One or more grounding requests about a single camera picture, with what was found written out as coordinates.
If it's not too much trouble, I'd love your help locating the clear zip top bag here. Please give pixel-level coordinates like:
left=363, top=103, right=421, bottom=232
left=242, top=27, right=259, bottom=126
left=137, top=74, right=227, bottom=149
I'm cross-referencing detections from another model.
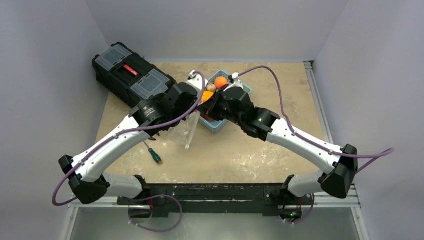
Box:
left=167, top=111, right=200, bottom=150

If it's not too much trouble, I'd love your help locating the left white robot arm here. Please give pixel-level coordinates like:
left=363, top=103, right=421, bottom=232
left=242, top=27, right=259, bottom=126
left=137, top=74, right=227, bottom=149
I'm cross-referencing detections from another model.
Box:
left=52, top=82, right=205, bottom=207

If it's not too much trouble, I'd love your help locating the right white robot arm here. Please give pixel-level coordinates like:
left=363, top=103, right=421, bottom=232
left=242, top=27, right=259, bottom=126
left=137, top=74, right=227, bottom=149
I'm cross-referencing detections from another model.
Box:
left=197, top=87, right=358, bottom=204

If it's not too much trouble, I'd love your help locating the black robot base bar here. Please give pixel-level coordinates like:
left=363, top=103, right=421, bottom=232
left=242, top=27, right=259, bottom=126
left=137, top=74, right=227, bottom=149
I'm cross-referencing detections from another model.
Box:
left=117, top=182, right=313, bottom=220

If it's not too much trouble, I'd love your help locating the peach toy fruit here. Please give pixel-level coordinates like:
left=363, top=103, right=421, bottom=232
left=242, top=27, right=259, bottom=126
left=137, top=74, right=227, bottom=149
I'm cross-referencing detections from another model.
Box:
left=213, top=76, right=229, bottom=90

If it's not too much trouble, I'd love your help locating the white toy garlic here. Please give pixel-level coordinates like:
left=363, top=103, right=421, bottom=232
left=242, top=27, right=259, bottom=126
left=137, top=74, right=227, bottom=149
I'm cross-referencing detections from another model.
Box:
left=206, top=83, right=217, bottom=93

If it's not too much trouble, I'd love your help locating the yellow toy bell pepper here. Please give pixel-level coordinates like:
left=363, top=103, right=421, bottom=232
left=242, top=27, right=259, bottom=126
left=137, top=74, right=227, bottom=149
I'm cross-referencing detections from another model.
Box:
left=200, top=90, right=215, bottom=104

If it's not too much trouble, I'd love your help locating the light blue plastic basket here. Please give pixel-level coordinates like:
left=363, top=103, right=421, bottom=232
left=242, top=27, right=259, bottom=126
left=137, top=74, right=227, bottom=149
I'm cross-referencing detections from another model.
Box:
left=197, top=70, right=254, bottom=134

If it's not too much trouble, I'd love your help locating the black plastic toolbox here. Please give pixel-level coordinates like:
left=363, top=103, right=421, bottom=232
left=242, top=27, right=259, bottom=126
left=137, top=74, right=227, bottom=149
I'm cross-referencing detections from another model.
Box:
left=92, top=42, right=177, bottom=108

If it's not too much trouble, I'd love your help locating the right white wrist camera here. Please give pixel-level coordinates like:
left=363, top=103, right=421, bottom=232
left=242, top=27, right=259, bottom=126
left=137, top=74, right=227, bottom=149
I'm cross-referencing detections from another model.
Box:
left=226, top=72, right=244, bottom=90

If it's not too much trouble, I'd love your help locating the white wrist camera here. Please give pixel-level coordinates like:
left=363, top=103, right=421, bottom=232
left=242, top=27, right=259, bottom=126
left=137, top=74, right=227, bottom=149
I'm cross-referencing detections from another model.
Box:
left=186, top=70, right=209, bottom=99
left=226, top=72, right=244, bottom=90

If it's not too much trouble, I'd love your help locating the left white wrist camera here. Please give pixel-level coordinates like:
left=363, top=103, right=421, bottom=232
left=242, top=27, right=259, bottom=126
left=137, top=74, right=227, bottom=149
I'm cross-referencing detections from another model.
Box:
left=186, top=70, right=209, bottom=99

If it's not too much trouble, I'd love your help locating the green handled screwdriver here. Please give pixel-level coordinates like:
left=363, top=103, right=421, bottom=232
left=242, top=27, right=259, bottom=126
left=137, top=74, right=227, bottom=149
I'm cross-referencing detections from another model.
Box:
left=143, top=141, right=163, bottom=165

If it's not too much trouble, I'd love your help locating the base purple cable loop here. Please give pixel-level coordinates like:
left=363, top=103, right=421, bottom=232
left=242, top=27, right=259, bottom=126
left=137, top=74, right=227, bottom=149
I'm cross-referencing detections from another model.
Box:
left=128, top=193, right=185, bottom=233

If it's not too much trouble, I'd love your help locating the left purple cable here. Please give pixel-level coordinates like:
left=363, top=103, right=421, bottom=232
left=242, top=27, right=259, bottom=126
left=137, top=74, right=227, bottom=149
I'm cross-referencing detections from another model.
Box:
left=51, top=70, right=206, bottom=207

